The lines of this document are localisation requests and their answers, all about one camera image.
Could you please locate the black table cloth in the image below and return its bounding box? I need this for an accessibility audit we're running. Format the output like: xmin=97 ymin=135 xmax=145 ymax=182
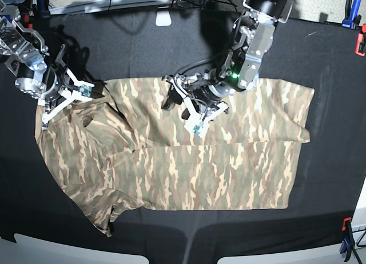
xmin=1 ymin=8 xmax=365 ymax=263

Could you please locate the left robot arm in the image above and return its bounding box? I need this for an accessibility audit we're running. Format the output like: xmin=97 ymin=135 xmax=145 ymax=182
xmin=161 ymin=0 xmax=298 ymax=137

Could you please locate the orange clamp far right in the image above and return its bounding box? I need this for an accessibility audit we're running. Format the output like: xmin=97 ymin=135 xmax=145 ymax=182
xmin=355 ymin=24 xmax=366 ymax=57

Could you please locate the white tab on cloth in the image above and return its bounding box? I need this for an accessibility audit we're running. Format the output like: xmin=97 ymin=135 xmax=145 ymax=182
xmin=155 ymin=7 xmax=172 ymax=27

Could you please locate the blue clamp top left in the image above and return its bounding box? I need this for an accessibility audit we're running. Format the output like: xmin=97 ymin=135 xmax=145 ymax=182
xmin=35 ymin=0 xmax=50 ymax=18

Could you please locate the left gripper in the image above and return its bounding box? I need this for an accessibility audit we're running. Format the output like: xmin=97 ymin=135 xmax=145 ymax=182
xmin=161 ymin=71 xmax=229 ymax=138

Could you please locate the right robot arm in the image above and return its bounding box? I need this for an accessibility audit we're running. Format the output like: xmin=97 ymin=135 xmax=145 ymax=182
xmin=1 ymin=14 xmax=102 ymax=131

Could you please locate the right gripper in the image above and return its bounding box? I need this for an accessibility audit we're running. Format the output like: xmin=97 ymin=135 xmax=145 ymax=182
xmin=37 ymin=45 xmax=104 ymax=130

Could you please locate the camouflage t-shirt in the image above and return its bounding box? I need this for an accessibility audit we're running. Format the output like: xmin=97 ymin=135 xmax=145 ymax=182
xmin=35 ymin=78 xmax=315 ymax=235

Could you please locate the orange blue clamp bottom right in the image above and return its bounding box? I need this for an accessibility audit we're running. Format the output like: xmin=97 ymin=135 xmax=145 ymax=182
xmin=340 ymin=217 xmax=362 ymax=264

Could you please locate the blue clamp top right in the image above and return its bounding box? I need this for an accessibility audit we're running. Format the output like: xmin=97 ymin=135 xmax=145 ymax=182
xmin=341 ymin=0 xmax=361 ymax=29

